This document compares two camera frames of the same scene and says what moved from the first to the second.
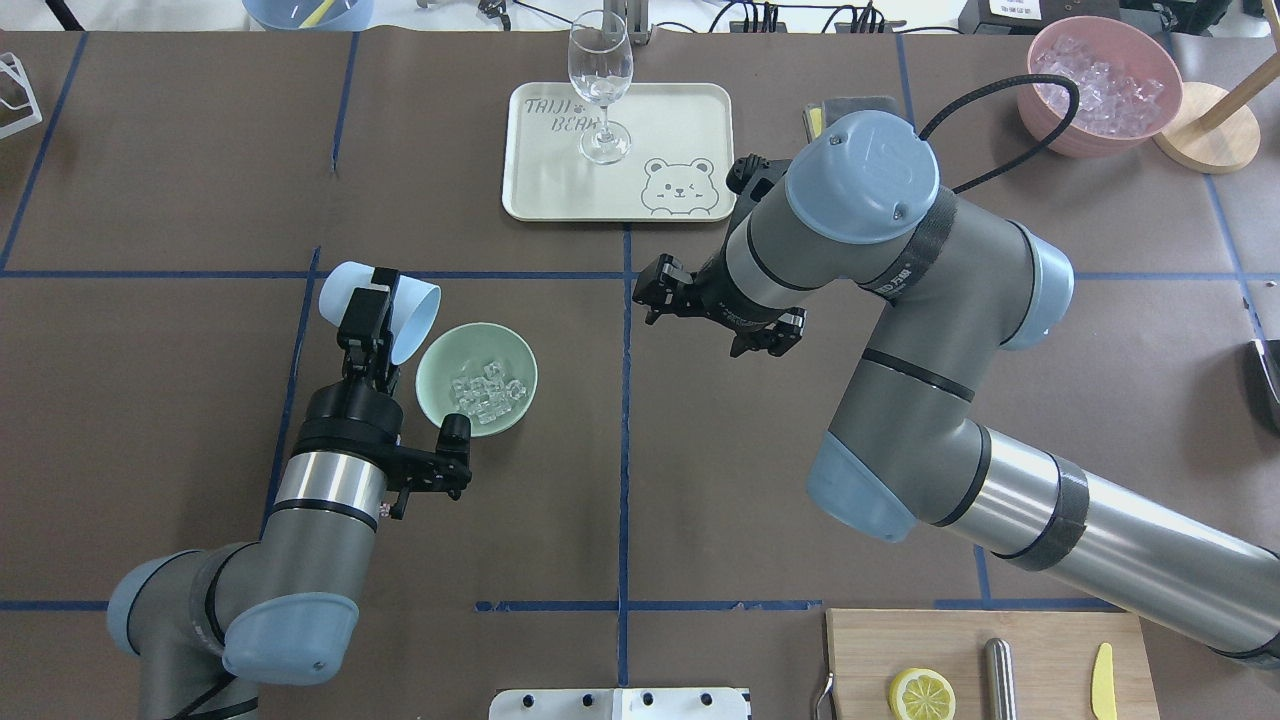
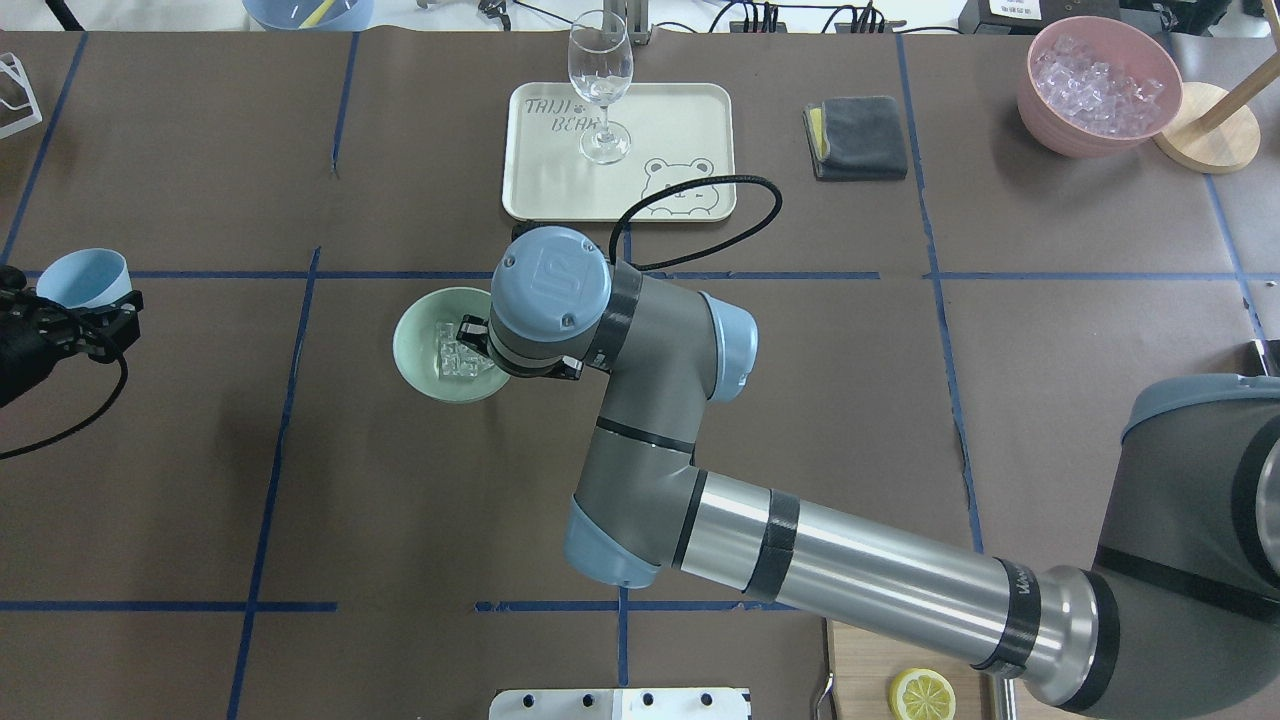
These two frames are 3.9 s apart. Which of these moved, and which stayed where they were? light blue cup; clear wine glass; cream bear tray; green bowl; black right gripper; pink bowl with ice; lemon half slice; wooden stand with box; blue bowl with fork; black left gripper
Moved: black left gripper; light blue cup; black right gripper; green bowl
Stayed: cream bear tray; lemon half slice; pink bowl with ice; wooden stand with box; clear wine glass; blue bowl with fork
